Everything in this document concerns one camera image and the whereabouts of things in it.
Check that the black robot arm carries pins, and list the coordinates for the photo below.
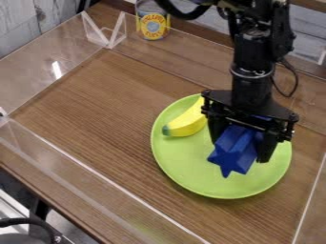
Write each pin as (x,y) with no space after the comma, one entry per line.
(262,38)

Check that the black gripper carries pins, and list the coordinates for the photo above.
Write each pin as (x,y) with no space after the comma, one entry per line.
(268,118)

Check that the yellow labelled tin can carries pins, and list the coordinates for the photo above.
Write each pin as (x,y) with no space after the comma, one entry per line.
(152,20)

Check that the yellow toy banana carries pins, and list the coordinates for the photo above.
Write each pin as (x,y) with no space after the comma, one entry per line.
(188,122)

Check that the clear acrylic triangle bracket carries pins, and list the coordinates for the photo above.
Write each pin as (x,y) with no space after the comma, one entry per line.
(104,37)

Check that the green plate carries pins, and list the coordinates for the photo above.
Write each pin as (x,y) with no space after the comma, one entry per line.
(180,157)

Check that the blue star-shaped block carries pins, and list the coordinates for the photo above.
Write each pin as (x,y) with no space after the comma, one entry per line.
(235,150)

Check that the clear acrylic front wall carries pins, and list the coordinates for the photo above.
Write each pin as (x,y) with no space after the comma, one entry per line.
(111,213)

